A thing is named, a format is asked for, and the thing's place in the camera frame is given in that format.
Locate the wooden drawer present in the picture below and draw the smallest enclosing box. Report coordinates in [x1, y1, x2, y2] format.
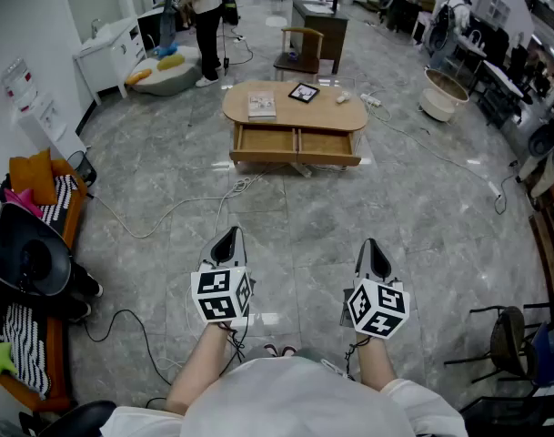
[296, 127, 363, 168]
[229, 123, 300, 165]

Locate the white black-legged table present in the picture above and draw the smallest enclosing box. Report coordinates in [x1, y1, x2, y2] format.
[474, 59, 527, 130]

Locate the orange wooden sofa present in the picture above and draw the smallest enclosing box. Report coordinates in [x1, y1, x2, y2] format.
[0, 158, 89, 413]

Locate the orange long cushion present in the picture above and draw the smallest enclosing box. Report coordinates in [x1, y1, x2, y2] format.
[125, 67, 154, 87]

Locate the white floor cable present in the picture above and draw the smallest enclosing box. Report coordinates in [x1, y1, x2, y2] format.
[90, 164, 287, 240]

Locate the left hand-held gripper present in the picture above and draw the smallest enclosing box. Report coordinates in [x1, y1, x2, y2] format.
[190, 226, 257, 325]

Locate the black picture frame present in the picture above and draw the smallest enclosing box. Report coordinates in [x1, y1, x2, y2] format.
[287, 82, 321, 106]

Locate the blue chair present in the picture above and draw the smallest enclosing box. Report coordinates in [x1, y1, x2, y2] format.
[529, 320, 554, 389]

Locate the grey photo book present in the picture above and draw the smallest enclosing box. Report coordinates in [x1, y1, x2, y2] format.
[247, 90, 277, 123]

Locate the grey hanging garment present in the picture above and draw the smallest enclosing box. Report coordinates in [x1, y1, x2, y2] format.
[159, 0, 186, 49]

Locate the wooden armchair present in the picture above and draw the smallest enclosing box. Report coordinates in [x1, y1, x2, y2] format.
[273, 26, 326, 85]

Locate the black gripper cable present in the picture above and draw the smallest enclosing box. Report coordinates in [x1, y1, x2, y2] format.
[343, 337, 373, 380]
[217, 320, 253, 377]

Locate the white round bucket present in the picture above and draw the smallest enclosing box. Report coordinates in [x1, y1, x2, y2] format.
[423, 67, 470, 107]

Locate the black wire wastebasket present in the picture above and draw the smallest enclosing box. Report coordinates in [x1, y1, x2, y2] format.
[66, 149, 98, 188]

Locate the orange square cushion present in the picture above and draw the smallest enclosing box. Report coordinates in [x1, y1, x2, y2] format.
[8, 147, 60, 207]

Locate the white sink cabinet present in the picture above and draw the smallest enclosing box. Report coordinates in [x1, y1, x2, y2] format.
[72, 15, 147, 106]

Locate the dark wooden desk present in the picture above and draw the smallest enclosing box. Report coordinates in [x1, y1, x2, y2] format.
[288, 0, 350, 75]

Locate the small round white table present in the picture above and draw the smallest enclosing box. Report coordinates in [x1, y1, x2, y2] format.
[418, 88, 458, 124]

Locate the black office chair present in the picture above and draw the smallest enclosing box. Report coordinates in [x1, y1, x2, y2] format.
[19, 400, 118, 437]

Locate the yellow oval cushion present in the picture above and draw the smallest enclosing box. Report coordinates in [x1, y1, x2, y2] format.
[156, 53, 187, 73]

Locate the white cubby shelf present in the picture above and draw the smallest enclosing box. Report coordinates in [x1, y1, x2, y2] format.
[476, 0, 512, 23]

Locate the black floor cable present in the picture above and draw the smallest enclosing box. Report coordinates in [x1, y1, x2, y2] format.
[82, 308, 174, 387]

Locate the blue plush toy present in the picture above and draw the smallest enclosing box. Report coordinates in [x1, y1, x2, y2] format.
[152, 43, 181, 61]

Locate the white power strip cable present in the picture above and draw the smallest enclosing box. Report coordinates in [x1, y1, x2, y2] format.
[365, 73, 499, 190]

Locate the black white striped blanket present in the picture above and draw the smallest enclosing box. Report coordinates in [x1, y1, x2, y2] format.
[2, 174, 80, 398]

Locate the black woven chair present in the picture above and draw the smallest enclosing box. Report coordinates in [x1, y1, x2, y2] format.
[443, 305, 542, 384]

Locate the person's white shirt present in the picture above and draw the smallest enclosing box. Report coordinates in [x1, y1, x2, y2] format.
[98, 346, 469, 437]

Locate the pink star cushion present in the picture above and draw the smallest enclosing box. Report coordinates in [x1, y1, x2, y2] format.
[3, 188, 45, 220]

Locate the person's left forearm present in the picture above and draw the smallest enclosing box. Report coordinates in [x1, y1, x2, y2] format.
[165, 321, 235, 416]

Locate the grey white beanbag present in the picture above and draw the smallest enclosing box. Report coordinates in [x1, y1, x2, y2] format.
[129, 46, 203, 97]

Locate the white water dispenser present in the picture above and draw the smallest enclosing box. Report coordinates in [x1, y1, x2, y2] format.
[1, 56, 87, 162]

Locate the wooden coffee table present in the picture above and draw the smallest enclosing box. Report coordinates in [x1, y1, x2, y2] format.
[221, 79, 369, 178]

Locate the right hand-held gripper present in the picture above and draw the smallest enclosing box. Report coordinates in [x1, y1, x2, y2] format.
[339, 238, 411, 340]

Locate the person's right forearm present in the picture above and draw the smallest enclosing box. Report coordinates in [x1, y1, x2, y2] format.
[356, 334, 399, 393]

